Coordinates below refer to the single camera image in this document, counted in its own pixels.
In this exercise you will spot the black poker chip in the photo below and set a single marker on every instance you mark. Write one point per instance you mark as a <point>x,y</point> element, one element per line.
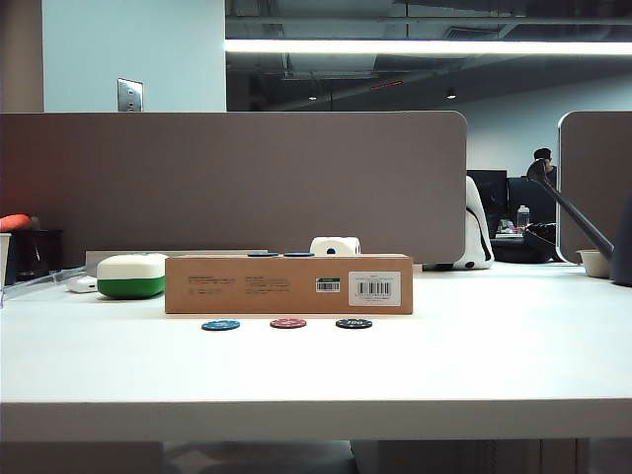
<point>354,324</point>

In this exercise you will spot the blue poker chip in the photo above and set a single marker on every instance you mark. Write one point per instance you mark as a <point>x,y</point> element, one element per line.
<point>299,254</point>
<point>263,254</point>
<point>220,325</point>

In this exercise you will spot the brown cardboard box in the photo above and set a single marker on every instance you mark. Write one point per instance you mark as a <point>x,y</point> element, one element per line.
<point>276,291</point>

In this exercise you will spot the red poker chip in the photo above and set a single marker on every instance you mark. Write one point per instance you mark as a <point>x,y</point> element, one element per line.
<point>288,323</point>

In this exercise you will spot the wide grey desk partition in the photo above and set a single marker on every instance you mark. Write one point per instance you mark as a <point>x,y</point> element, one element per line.
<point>237,182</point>

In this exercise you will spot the white black penguin figure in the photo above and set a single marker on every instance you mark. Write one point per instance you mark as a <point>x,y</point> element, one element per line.
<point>476,237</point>

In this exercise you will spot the black computer monitor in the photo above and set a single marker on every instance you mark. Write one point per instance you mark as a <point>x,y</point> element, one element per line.
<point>530,197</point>
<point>489,192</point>

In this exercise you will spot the green and white case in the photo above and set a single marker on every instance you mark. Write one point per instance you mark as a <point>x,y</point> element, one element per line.
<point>129,274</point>

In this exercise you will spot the black bag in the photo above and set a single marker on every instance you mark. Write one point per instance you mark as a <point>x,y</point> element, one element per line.
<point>523,249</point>

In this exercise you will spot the small clear bottle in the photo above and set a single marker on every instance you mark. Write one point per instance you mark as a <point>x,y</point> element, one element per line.
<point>523,216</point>

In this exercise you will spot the ceiling light strip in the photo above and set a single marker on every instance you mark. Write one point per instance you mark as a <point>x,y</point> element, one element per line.
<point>424,47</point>

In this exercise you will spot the white earbuds case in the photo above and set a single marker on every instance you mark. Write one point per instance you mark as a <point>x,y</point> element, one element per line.
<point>83,284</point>

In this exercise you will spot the seated person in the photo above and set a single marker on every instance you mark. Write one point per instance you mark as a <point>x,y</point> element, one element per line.
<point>543,160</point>

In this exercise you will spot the black mesh pen holder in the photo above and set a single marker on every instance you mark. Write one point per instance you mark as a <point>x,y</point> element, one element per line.
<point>42,254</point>

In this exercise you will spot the clear acrylic lid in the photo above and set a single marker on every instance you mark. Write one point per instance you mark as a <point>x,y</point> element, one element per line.
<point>44,281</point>

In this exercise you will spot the white bowl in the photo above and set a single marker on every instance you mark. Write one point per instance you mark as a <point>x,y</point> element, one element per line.
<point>596,264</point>

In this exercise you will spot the narrow grey desk partition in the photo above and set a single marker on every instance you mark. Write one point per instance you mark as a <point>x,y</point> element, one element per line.
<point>600,178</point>

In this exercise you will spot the orange cloth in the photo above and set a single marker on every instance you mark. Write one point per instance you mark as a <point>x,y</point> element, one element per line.
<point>14,222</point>

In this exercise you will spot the dark grey watering can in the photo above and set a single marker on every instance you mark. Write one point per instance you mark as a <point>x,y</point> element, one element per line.
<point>623,247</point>

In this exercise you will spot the paper cup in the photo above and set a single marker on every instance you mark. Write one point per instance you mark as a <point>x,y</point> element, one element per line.
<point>4,259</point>

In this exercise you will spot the metal wall plate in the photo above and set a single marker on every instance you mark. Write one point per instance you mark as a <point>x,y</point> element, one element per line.
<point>130,95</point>

